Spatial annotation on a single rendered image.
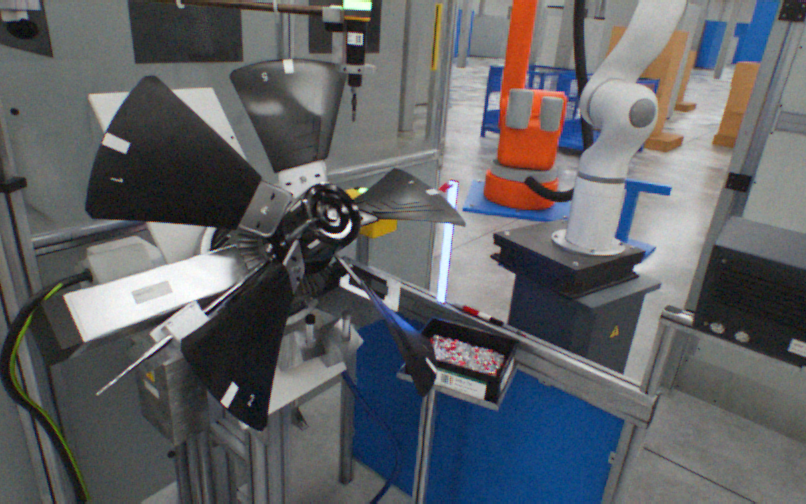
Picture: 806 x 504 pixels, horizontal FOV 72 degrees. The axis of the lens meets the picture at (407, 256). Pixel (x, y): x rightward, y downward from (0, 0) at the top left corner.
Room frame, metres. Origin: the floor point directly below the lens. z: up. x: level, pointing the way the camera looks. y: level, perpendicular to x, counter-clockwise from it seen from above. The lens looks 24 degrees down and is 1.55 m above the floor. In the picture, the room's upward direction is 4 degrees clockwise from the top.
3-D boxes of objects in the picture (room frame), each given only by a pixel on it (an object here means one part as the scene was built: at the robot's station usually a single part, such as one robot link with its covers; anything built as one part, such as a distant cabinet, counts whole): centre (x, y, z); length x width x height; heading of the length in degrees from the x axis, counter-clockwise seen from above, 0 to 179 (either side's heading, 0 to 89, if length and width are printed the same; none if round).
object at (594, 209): (1.39, -0.48, 1.10); 0.19 x 0.19 x 0.18
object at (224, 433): (1.02, 0.37, 0.56); 0.19 x 0.04 x 0.04; 52
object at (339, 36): (0.99, 0.12, 1.50); 0.09 x 0.07 x 0.10; 87
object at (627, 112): (1.36, -0.49, 1.32); 0.19 x 0.12 x 0.24; 12
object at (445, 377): (1.04, -0.14, 0.85); 0.22 x 0.17 x 0.07; 69
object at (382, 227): (1.46, 0.13, 1.02); 0.16 x 0.10 x 0.11; 52
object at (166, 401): (1.02, 0.52, 0.73); 0.15 x 0.09 x 0.22; 52
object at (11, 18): (1.02, 0.70, 1.48); 0.05 x 0.04 x 0.05; 87
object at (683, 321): (0.89, -0.61, 1.04); 0.24 x 0.03 x 0.03; 52
